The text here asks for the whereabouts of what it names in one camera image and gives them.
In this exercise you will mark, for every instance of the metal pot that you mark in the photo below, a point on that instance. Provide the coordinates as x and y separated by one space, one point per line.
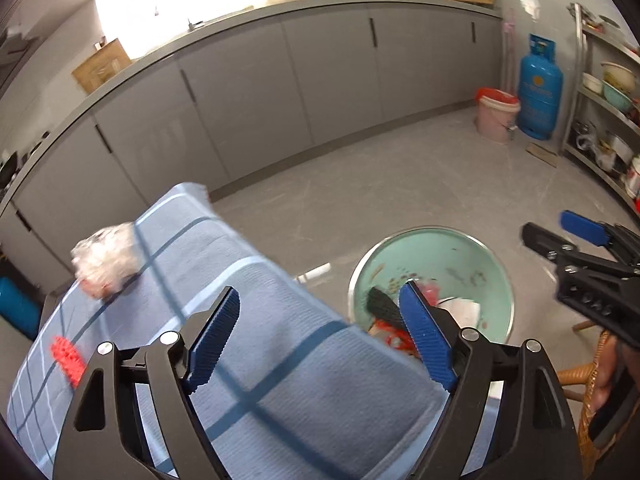
620 146

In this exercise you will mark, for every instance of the white tube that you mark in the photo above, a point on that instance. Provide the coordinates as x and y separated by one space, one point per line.
312 273

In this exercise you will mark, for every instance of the brown floor mat piece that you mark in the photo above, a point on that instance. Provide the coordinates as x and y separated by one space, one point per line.
542 155

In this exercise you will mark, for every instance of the cream basin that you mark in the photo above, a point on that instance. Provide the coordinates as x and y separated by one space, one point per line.
620 74

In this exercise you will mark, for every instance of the small blue gas cylinder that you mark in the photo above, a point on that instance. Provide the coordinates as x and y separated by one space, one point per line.
17 305

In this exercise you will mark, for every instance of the crumpled clear plastic wrapper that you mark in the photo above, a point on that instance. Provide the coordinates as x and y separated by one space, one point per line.
107 260

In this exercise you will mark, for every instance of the tall blue gas cylinder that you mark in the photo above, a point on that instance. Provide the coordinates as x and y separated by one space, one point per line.
540 95

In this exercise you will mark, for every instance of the cardboard box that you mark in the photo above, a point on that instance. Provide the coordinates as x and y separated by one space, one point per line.
102 65

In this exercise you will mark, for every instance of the pink bucket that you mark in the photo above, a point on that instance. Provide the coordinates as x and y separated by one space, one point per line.
495 122

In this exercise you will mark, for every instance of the wicker chair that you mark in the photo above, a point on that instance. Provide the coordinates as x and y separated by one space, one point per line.
592 400

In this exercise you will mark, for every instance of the blue checked cloth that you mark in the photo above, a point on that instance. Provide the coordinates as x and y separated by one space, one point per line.
300 360

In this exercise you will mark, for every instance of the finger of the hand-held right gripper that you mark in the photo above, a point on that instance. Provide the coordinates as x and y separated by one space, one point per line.
582 225
545 240

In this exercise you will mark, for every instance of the teal basin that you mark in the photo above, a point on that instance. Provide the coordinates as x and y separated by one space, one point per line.
617 97

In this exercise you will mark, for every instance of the mint green bin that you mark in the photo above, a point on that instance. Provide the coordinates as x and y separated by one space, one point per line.
450 255

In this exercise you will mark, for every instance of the red plastic bag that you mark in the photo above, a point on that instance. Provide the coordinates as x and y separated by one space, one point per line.
395 342

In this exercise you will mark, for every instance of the red plastic piece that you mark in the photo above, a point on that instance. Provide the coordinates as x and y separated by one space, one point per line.
67 360

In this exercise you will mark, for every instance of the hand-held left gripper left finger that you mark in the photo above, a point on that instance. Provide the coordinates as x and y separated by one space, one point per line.
215 340

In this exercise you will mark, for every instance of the metal faucet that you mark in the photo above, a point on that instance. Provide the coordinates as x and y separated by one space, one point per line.
192 22

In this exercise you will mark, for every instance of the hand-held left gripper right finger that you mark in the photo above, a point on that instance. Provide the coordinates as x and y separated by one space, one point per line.
425 340

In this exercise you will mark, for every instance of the metal shelf rack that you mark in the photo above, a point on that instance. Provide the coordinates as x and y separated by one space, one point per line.
600 165

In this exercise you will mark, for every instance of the grey kitchen cabinet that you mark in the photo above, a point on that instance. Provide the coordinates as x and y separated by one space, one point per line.
250 85

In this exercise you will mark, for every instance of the white bowl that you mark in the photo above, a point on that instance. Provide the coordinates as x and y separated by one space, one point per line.
592 83

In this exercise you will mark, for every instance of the pink white wrapper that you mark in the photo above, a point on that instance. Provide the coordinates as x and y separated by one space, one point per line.
430 292

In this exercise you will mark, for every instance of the red bucket liner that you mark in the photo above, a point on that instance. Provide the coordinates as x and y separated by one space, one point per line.
495 96

